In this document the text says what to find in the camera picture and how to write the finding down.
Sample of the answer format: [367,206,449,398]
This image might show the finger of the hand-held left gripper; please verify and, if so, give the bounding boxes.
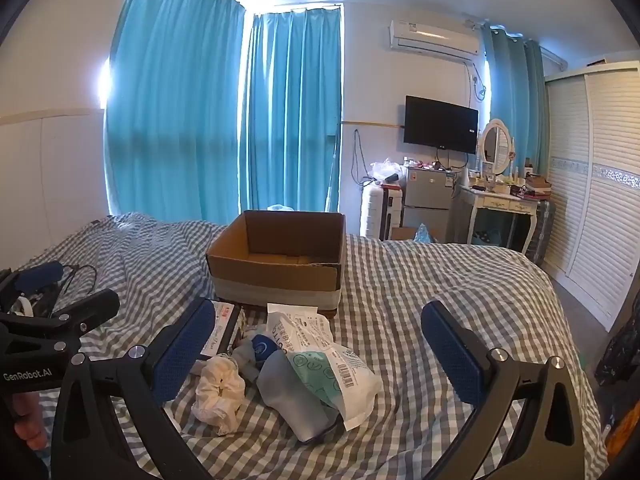
[0,261,66,317]
[0,289,121,348]

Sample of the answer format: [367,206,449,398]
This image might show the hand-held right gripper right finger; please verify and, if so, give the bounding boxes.
[421,301,587,480]

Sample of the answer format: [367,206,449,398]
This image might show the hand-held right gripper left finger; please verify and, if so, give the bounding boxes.
[50,299,217,480]

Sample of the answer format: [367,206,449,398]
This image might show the white packet red label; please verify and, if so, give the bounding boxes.
[197,300,247,362]

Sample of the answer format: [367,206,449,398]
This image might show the cream fabric scrunchie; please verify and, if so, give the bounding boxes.
[192,352,247,437]

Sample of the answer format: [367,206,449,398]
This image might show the green and white plastic package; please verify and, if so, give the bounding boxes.
[285,344,385,432]

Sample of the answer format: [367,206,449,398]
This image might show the grey translucent bag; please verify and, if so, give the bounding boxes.
[256,350,347,444]

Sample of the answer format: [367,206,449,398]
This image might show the white printed plastic bag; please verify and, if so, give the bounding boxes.
[266,304,337,357]

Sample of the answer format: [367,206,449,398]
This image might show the brown cardboard box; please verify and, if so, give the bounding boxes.
[206,210,347,320]

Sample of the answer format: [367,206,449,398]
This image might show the person's left hand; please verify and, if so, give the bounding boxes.
[11,391,50,452]

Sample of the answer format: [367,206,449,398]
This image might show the grey checkered blanket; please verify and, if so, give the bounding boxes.
[0,212,609,480]

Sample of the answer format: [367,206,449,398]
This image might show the grey suitcase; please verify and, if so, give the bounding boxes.
[524,199,557,267]

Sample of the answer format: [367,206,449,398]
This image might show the white dressing table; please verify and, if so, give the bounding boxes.
[456,180,544,256]

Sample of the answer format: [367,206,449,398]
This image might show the silver mini fridge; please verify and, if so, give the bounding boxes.
[402,165,457,242]

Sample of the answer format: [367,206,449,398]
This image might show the white ribbed suitcase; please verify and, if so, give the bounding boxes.
[360,185,404,241]

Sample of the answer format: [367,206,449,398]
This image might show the dark patterned bag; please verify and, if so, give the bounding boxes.
[594,290,640,387]

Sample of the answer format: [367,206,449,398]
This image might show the stack of books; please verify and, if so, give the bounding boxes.
[524,173,553,197]

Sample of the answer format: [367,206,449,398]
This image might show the clear plastic bag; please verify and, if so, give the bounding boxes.
[369,158,404,184]

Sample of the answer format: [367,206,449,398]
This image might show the wide teal curtain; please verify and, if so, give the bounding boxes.
[103,0,247,227]

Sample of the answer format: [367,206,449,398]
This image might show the white oval vanity mirror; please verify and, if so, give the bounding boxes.
[477,118,516,177]

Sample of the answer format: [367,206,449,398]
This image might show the white slatted wardrobe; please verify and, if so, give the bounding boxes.
[542,60,640,332]

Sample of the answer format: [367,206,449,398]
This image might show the narrow teal curtain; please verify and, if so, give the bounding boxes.
[238,4,345,214]

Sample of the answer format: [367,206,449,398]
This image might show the teal curtain beside wardrobe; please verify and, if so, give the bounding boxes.
[480,24,549,181]

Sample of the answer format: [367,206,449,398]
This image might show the white air conditioner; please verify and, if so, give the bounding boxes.
[389,19,481,64]

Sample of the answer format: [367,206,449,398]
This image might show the black cable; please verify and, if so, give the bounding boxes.
[49,263,99,312]

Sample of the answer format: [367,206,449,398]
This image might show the hanging black cables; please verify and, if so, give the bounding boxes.
[349,128,374,184]

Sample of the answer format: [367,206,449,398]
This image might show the black wall television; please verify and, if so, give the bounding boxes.
[403,95,480,156]

